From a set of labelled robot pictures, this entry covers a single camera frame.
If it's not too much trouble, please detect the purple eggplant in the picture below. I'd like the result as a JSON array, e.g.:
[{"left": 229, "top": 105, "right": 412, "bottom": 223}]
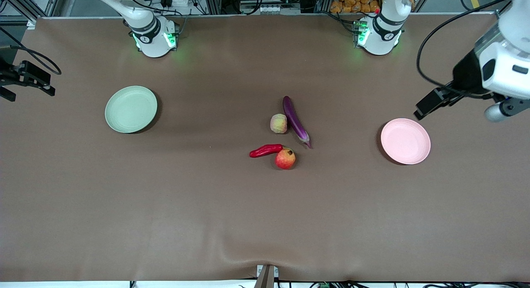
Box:
[{"left": 282, "top": 96, "right": 313, "bottom": 149}]

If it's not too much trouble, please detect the yellow pink peach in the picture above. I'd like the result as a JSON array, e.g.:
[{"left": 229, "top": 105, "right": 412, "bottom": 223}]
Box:
[{"left": 270, "top": 113, "right": 288, "bottom": 134}]

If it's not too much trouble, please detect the red pomegranate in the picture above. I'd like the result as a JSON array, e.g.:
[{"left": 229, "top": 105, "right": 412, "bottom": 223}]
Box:
[{"left": 275, "top": 148, "right": 296, "bottom": 170}]

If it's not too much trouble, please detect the red chili pepper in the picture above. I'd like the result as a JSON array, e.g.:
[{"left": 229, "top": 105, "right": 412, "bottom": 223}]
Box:
[{"left": 249, "top": 144, "right": 284, "bottom": 158}]

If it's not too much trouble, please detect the pink round plate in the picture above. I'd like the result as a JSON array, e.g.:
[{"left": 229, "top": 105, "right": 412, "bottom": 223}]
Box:
[{"left": 381, "top": 118, "right": 431, "bottom": 165}]

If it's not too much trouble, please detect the pale green round plate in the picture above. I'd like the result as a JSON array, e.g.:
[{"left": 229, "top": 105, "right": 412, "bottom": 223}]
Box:
[{"left": 104, "top": 86, "right": 158, "bottom": 134}]

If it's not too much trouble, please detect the bag of orange items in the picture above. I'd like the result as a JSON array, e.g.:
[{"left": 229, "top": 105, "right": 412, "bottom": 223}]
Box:
[{"left": 330, "top": 0, "right": 381, "bottom": 14}]

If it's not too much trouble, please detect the grey electronics box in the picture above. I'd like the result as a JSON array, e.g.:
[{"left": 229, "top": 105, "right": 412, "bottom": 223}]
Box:
[{"left": 239, "top": 0, "right": 302, "bottom": 14}]

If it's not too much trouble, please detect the brown table mat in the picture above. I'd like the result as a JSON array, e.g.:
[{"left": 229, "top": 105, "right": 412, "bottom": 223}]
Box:
[{"left": 0, "top": 14, "right": 530, "bottom": 283}]

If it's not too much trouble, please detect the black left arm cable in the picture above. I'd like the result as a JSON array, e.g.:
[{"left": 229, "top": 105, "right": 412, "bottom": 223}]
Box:
[{"left": 416, "top": 0, "right": 530, "bottom": 99}]

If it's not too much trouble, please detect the aluminium camera post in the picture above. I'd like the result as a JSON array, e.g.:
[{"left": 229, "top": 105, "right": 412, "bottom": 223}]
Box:
[{"left": 253, "top": 264, "right": 279, "bottom": 288}]

